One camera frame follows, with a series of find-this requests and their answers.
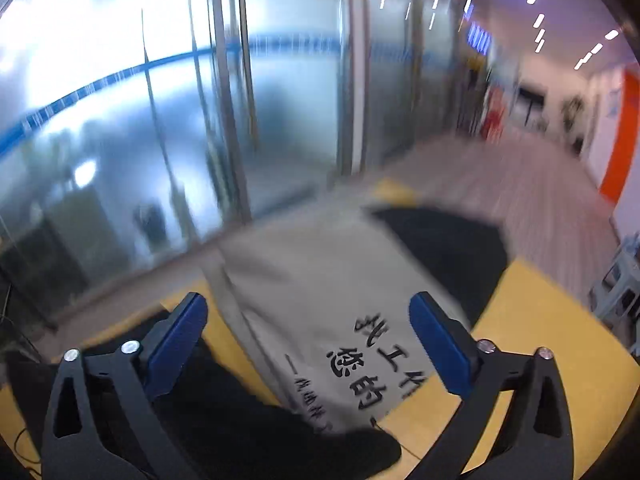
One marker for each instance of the beige and black garment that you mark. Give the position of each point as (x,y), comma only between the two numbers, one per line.
(310,285)

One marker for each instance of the frosted glass door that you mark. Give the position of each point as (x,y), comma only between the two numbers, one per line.
(150,110)

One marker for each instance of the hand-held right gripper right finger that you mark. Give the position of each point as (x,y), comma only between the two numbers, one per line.
(442,345)

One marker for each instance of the grey plastic stool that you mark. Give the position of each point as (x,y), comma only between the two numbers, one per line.
(617,285)

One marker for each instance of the black fleece jacket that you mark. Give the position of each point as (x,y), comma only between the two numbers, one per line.
(240,430)

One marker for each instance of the small potted plant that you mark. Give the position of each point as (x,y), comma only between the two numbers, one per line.
(574,122)

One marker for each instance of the stack of red cartons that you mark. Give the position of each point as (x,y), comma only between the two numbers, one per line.
(494,112)

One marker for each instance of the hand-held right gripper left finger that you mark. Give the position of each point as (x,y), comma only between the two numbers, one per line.
(175,350)

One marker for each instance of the orange wall panel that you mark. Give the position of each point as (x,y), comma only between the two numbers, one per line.
(622,135)

